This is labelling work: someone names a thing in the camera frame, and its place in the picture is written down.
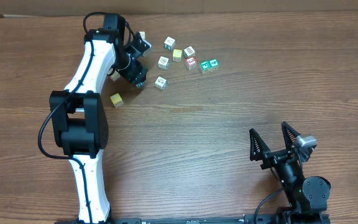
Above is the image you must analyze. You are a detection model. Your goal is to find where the white block green side top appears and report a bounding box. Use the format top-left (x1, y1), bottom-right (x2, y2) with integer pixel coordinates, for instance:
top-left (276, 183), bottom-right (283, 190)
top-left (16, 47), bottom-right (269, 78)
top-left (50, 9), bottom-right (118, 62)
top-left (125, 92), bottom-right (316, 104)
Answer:
top-left (139, 31), bottom-right (145, 39)

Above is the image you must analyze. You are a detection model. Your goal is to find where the white block dark green side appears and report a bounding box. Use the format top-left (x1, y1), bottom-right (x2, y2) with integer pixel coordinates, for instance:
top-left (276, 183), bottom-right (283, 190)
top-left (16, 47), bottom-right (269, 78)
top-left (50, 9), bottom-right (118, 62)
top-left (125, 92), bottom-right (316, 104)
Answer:
top-left (183, 46), bottom-right (196, 58)

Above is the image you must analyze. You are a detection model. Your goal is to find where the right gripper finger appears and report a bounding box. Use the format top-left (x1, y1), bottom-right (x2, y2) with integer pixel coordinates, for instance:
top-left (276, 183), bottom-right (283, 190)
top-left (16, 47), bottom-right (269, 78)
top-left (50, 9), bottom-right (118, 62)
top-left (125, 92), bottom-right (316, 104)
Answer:
top-left (281, 121), bottom-right (300, 149)
top-left (249, 128), bottom-right (271, 161)

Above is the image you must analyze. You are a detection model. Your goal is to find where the plain white wooden block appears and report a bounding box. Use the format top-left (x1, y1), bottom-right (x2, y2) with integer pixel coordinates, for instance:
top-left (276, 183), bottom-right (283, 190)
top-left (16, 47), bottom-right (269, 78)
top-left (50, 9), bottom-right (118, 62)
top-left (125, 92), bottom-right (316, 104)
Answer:
top-left (110, 72), bottom-right (121, 82)

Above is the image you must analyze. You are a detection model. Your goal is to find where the white block blue letter side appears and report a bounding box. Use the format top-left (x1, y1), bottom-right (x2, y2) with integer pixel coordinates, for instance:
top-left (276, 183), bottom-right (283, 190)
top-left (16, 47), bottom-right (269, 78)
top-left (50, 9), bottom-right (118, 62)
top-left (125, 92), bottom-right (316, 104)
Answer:
top-left (137, 82), bottom-right (144, 88)

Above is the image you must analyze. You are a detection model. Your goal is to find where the yellow topped wooden block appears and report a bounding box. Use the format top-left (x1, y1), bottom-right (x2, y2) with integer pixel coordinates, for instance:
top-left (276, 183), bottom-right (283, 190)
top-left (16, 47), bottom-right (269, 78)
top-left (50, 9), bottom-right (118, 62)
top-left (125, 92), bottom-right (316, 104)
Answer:
top-left (110, 93), bottom-right (124, 107)

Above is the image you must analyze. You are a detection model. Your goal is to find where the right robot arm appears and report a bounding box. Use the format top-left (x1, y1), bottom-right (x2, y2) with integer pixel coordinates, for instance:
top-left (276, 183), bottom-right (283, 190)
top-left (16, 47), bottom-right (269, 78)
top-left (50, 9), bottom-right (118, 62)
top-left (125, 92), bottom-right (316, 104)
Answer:
top-left (249, 121), bottom-right (331, 223)

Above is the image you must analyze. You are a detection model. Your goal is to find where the white block teal side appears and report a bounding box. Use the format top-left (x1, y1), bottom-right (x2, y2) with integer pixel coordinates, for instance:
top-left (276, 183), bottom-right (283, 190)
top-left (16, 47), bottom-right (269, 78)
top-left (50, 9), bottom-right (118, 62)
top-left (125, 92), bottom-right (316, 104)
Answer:
top-left (164, 37), bottom-right (176, 51)

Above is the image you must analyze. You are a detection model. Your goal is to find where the green framed block right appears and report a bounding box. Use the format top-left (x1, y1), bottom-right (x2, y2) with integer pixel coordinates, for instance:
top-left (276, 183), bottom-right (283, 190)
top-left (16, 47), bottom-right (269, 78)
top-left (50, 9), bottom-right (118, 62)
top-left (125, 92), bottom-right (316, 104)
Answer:
top-left (209, 58), bottom-right (219, 72)

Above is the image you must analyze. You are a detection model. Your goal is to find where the red framed number block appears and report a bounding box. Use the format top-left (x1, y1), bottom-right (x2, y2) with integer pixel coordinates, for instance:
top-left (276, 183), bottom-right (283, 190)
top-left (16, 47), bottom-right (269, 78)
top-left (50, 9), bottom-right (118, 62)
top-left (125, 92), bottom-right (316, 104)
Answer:
top-left (185, 57), bottom-right (197, 70)

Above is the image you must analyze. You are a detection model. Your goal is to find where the white block blue number side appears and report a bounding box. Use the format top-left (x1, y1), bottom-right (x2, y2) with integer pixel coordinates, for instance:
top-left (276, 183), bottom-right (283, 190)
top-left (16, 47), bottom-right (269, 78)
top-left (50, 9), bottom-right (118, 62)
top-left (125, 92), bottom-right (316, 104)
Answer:
top-left (155, 77), bottom-right (168, 90)

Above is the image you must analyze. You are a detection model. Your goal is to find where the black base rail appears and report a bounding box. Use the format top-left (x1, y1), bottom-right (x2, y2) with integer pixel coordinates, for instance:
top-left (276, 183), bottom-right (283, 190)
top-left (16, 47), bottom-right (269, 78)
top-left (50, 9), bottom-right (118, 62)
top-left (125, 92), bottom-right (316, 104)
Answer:
top-left (55, 214), bottom-right (288, 224)

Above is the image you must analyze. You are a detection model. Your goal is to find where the green framed block left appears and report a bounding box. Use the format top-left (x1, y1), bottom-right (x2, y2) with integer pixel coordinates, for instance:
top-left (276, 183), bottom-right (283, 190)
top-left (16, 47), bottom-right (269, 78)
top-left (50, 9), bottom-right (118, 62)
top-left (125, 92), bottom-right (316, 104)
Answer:
top-left (200, 60), bottom-right (211, 74)

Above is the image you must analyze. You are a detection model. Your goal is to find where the pale yellow block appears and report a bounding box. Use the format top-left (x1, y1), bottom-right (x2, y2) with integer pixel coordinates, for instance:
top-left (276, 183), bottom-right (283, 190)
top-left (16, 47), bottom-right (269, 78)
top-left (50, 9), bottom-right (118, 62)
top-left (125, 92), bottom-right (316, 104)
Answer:
top-left (172, 49), bottom-right (183, 62)

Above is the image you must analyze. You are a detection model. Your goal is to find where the green framed block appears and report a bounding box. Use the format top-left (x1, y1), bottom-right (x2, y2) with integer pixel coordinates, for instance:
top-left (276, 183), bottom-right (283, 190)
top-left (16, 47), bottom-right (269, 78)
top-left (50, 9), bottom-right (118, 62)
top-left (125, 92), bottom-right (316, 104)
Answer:
top-left (209, 58), bottom-right (219, 72)
top-left (200, 60), bottom-right (211, 74)

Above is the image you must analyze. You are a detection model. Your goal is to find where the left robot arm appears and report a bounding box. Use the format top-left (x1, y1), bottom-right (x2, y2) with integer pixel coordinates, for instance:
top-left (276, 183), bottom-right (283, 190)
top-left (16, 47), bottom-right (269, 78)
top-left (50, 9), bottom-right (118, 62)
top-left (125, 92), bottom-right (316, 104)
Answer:
top-left (45, 12), bottom-right (152, 223)

